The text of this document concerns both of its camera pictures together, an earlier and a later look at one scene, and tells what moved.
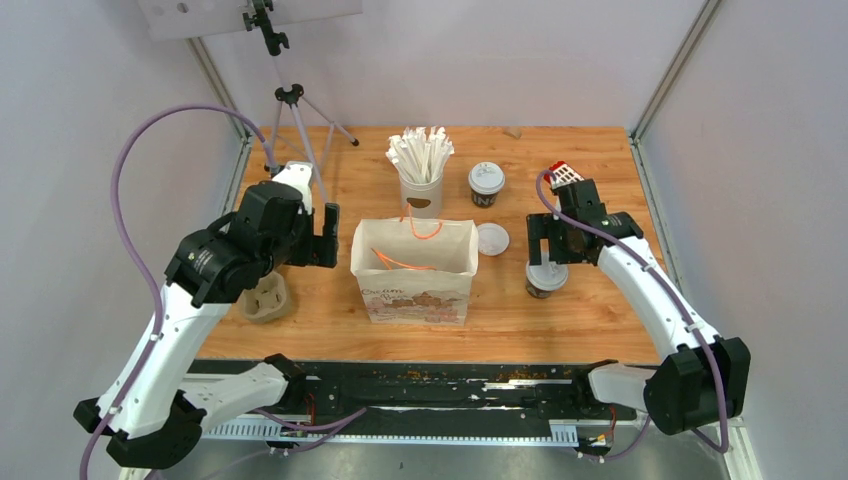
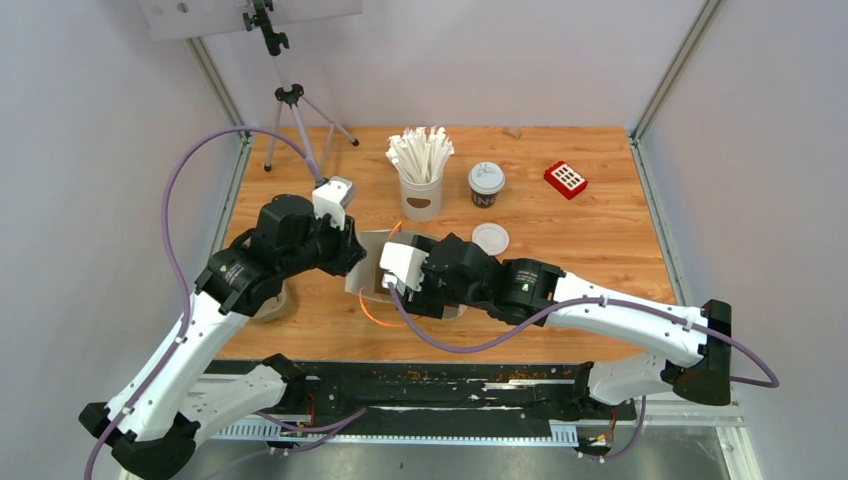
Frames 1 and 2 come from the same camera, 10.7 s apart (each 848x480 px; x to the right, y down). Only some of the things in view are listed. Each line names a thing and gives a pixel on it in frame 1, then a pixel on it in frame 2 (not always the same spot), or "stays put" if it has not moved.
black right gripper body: x=556 y=231 -> x=432 y=295
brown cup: x=483 y=200 stays put
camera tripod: x=291 y=94 stays put
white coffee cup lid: x=486 y=178 stays put
